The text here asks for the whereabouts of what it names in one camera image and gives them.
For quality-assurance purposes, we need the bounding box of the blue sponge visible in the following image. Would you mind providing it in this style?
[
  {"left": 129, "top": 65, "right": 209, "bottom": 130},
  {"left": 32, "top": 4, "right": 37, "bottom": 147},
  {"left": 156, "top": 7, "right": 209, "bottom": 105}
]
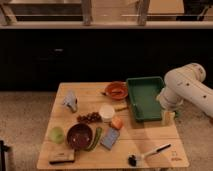
[{"left": 100, "top": 128, "right": 120, "bottom": 150}]

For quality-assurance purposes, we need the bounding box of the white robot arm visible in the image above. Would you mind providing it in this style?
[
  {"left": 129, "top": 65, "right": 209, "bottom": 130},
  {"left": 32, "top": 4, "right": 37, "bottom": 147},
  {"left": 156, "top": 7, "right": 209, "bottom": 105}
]
[{"left": 157, "top": 63, "right": 213, "bottom": 125}]

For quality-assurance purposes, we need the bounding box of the white plastic cup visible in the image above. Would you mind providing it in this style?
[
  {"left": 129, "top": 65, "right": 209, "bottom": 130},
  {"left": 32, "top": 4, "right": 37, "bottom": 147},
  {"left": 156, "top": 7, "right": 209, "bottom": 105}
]
[{"left": 99, "top": 104, "right": 115, "bottom": 122}]

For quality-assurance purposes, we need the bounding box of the green plastic cup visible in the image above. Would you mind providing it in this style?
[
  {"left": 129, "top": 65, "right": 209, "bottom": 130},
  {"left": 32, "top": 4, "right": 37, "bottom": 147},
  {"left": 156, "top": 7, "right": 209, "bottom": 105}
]
[{"left": 49, "top": 127, "right": 64, "bottom": 144}]

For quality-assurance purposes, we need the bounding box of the green plastic tray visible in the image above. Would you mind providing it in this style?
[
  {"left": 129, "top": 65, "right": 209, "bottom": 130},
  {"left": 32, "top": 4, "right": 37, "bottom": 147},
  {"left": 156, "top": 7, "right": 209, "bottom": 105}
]
[{"left": 126, "top": 76, "right": 165, "bottom": 122}]

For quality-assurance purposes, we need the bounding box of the corn cob piece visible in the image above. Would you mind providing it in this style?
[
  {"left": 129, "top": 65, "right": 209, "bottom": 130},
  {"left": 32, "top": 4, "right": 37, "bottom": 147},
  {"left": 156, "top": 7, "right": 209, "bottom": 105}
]
[{"left": 114, "top": 104, "right": 128, "bottom": 112}]

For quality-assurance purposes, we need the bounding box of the white black dish brush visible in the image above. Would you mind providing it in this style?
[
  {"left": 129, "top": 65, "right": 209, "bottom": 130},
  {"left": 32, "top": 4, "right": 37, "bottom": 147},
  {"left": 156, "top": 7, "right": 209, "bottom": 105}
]
[{"left": 128, "top": 144, "right": 171, "bottom": 167}]

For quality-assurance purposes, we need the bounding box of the orange bowl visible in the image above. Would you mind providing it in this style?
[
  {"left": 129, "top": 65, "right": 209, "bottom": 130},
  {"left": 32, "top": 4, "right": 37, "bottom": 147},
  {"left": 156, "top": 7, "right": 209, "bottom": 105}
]
[{"left": 101, "top": 81, "right": 128, "bottom": 100}]

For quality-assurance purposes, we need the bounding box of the green bean pod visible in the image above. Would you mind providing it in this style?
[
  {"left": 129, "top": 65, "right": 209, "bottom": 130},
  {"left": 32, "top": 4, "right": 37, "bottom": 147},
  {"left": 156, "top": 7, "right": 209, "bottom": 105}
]
[{"left": 84, "top": 127, "right": 103, "bottom": 152}]

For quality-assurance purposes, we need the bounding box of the bunch of dark grapes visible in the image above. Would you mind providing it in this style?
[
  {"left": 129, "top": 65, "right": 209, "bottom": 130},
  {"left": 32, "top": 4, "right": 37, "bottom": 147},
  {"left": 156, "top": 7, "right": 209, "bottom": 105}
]
[{"left": 77, "top": 112, "right": 102, "bottom": 123}]

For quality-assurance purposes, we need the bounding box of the wooden folding table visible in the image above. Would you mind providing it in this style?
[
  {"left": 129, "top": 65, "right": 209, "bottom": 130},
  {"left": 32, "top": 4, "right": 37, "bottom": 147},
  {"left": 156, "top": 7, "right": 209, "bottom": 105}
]
[{"left": 37, "top": 83, "right": 189, "bottom": 171}]

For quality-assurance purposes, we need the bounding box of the dark red bowl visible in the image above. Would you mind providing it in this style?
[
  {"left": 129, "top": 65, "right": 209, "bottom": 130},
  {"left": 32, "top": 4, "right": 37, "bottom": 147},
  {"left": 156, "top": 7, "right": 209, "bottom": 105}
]
[{"left": 67, "top": 123, "right": 93, "bottom": 150}]

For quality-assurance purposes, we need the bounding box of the grey blue crumpled cloth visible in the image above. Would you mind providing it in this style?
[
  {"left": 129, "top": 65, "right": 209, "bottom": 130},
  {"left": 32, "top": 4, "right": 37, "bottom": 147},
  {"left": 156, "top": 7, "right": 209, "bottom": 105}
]
[{"left": 63, "top": 91, "right": 78, "bottom": 113}]

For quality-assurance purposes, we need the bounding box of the dark cabinet counter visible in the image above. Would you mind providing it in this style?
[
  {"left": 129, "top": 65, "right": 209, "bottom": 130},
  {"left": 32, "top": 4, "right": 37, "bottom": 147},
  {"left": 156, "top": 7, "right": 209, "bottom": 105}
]
[{"left": 0, "top": 26, "right": 213, "bottom": 91}]

